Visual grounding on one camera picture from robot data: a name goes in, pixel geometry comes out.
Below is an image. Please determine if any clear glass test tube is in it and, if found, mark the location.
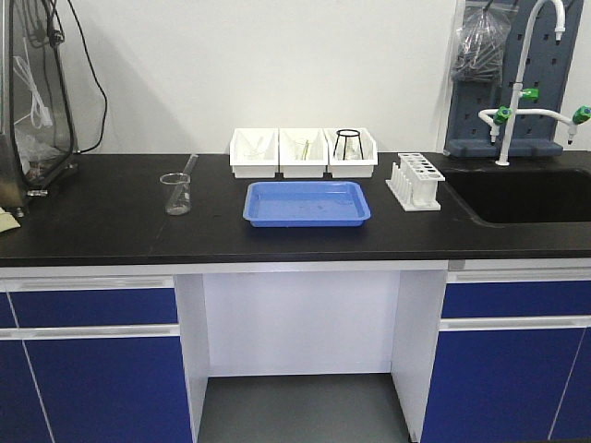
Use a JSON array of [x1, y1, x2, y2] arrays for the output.
[[166, 154, 199, 215]]

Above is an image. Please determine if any white test tube rack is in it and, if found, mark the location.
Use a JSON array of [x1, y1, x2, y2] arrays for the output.
[[385, 152, 445, 211]]

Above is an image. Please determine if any grey pegboard drying rack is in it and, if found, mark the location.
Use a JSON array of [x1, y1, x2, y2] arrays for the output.
[[443, 1, 583, 158]]

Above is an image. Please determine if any blue plastic tray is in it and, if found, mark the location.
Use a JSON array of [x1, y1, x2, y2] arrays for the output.
[[243, 181, 371, 227]]

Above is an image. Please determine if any middle white storage bin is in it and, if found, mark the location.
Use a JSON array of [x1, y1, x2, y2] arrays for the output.
[[279, 128, 329, 179]]

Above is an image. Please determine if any white storage bin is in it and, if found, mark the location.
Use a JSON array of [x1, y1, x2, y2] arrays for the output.
[[279, 128, 329, 179], [230, 128, 279, 179], [323, 127, 378, 178]]

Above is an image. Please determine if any left white storage bin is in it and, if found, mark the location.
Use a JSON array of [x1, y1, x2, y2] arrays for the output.
[[230, 128, 279, 179]]

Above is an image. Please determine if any glass flask in right bin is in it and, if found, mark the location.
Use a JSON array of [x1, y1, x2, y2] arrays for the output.
[[336, 136, 364, 161]]

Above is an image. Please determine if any right white storage bin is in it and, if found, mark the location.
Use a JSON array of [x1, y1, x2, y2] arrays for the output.
[[323, 127, 378, 178]]

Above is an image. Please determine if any glassware in left bin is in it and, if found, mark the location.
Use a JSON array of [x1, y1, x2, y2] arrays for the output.
[[236, 136, 268, 162]]

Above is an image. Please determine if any glass beaker on counter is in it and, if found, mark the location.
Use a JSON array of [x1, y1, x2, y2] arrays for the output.
[[160, 173, 191, 216]]

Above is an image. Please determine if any black lab sink basin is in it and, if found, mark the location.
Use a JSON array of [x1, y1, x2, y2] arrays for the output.
[[445, 169, 590, 224]]

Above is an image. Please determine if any white gooseneck lab faucet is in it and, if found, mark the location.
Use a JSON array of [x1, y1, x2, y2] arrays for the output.
[[478, 0, 590, 166]]

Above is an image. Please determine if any left blue cabinet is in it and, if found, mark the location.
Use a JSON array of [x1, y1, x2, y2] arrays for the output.
[[1, 280, 195, 442]]

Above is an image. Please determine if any blue cabinet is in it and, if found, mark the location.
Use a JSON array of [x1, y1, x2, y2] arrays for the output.
[[420, 281, 590, 442], [1, 280, 195, 442]]

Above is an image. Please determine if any right blue cabinet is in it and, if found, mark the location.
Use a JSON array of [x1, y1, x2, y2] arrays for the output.
[[420, 281, 590, 442]]

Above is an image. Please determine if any plastic bag of pegs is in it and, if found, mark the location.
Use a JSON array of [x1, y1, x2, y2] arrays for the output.
[[450, 1, 517, 84]]

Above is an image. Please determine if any clear bag on stand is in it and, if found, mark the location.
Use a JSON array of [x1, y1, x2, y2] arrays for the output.
[[1, 1, 78, 208]]

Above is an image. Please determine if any beige cloth at edge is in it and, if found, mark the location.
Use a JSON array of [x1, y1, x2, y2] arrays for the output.
[[0, 208, 20, 233]]

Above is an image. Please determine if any black wire tripod stand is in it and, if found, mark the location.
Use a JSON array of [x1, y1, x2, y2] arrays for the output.
[[332, 128, 365, 161]]

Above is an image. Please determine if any black power cable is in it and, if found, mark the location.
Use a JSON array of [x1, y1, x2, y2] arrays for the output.
[[64, 0, 109, 155]]

